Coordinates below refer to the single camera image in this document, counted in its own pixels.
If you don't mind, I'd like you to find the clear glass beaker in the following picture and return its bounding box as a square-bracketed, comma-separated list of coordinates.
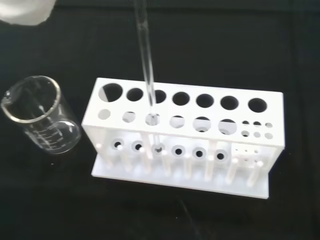
[0, 75, 83, 156]

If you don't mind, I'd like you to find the black bench cloth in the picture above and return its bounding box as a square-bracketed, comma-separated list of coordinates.
[0, 0, 320, 240]

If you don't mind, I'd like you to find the white test tube rack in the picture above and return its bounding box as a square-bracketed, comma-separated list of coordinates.
[90, 77, 286, 200]

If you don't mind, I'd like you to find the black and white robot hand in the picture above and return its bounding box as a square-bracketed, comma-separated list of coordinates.
[0, 0, 55, 27]

